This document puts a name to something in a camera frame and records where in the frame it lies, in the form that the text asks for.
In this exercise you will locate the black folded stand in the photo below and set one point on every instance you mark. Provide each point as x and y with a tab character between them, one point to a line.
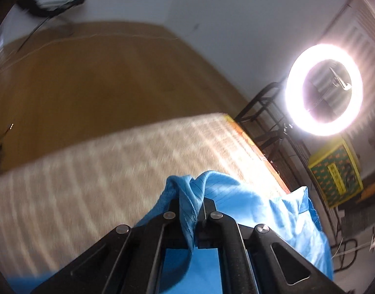
37	9

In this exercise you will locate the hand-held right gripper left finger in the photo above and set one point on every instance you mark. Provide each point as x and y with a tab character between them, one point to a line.
172	212

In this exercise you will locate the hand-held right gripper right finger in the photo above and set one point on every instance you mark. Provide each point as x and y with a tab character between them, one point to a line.
207	213

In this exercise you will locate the black metal rack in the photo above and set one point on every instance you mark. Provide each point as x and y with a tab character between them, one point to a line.
261	93

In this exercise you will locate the beige plaid blanket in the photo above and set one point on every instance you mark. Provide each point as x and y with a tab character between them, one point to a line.
98	174

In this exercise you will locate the yellow green patterned box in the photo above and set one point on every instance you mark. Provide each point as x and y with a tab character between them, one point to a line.
334	171

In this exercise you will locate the blue striped work coat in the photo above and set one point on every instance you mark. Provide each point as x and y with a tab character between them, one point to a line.
236	196

